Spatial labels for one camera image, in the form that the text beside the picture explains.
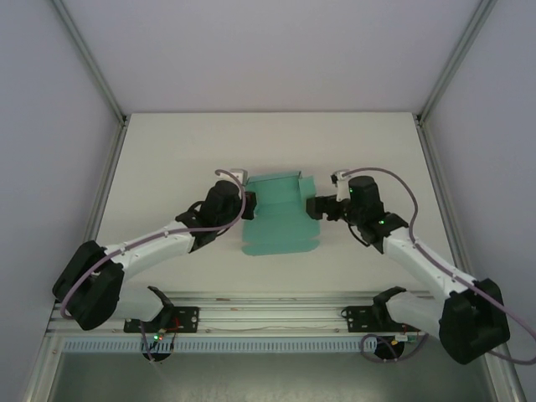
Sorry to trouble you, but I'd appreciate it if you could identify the teal paper box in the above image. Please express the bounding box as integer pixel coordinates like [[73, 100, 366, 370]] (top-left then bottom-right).
[[241, 170, 322, 256]]

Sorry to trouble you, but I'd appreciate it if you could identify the grey metal sheet panel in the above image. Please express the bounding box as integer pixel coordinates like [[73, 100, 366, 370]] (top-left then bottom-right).
[[44, 351, 506, 402]]

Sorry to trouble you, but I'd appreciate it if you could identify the aluminium table side rail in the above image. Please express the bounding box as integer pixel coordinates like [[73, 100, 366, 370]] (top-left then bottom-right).
[[66, 121, 129, 303], [414, 116, 478, 302]]

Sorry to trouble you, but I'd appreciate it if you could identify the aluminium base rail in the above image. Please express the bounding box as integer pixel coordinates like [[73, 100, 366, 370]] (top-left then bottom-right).
[[46, 292, 502, 336]]

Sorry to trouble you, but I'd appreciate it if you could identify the slotted light cable duct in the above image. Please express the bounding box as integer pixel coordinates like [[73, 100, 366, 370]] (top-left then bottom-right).
[[62, 338, 422, 353]]

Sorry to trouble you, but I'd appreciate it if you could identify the aluminium frame post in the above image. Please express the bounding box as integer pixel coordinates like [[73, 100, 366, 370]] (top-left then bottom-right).
[[416, 0, 499, 122], [52, 0, 128, 125]]

